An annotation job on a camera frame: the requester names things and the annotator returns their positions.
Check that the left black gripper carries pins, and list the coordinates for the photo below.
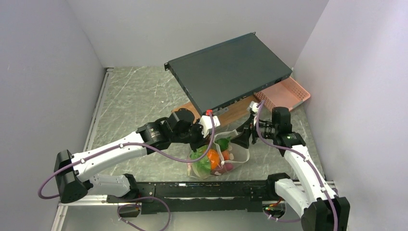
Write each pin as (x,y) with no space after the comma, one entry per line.
(201,141)

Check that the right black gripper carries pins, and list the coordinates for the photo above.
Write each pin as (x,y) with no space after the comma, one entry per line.
(243,138)

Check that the clear zip top bag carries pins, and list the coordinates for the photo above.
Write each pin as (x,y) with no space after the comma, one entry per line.
(223,157)

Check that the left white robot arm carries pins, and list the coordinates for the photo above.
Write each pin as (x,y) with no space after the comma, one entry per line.
(78,175)

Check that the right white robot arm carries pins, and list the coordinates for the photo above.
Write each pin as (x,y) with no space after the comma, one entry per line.
(318,205)

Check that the orange fake fruit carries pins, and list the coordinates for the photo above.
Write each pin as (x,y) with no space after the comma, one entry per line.
(214,159)

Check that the green fake lettuce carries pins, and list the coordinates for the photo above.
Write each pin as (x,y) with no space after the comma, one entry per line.
(202,167)

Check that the brown wooden board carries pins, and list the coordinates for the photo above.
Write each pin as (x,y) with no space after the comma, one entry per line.
(235,111)

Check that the pink perforated plastic tray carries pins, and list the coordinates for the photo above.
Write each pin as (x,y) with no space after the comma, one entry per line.
(287,93)

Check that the dark rack server chassis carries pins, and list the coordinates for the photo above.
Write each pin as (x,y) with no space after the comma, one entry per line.
(223,74)

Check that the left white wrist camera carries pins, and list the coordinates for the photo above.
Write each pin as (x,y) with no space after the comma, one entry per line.
(209,124)

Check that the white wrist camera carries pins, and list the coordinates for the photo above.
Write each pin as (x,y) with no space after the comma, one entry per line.
(209,124)
(253,107)

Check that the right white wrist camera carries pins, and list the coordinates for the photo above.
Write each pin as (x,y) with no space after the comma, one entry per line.
(253,107)

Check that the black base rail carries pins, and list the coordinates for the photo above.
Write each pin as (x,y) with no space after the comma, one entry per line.
(192,196)

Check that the aluminium frame rail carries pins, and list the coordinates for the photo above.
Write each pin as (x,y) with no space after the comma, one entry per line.
(92,200)

